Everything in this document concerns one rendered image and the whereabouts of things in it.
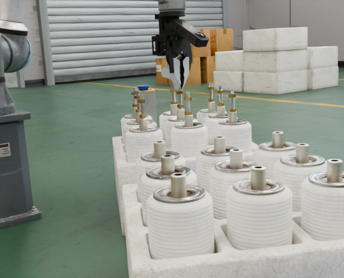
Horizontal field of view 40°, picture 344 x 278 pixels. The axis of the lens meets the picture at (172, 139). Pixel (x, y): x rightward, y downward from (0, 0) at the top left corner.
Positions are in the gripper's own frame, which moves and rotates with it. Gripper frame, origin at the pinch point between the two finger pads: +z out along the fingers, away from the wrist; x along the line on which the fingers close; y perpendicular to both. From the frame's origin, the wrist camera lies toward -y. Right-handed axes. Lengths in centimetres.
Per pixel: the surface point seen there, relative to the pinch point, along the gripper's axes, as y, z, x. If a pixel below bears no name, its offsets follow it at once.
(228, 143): -17.6, 14.3, 2.2
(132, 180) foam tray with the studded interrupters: -5.0, 20.5, 24.6
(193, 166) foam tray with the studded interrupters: -14.3, 18.6, 12.5
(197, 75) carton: 250, 25, -300
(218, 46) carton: 246, -5, -334
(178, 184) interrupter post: -45, 8, 51
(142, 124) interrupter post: -2.1, 8.1, 17.4
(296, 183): -51, 12, 29
